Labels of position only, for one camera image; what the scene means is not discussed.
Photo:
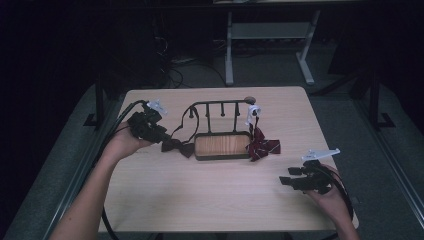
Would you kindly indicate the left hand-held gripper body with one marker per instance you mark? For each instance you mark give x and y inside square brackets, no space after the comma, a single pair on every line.
[145,125]

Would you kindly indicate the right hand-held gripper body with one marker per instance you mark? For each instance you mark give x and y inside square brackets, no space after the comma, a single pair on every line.
[316,178]

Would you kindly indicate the dark red striped bow tie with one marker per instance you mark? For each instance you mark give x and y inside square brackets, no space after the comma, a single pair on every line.
[261,146]

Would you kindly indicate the black hook rack wooden base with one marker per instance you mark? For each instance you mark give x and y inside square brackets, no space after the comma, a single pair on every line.
[221,145]

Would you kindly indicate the person's left hand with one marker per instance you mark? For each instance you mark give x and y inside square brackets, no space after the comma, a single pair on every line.
[121,145]

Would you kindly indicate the person's right hand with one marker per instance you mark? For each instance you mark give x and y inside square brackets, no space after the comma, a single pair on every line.
[335,203]

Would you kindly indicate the black metal stand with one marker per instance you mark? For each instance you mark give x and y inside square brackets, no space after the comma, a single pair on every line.
[375,100]
[99,103]

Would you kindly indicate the white power strip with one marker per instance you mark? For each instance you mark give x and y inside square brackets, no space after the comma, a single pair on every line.
[183,61]

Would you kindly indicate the white metal desk frame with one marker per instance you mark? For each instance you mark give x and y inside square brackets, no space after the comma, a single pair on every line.
[270,30]

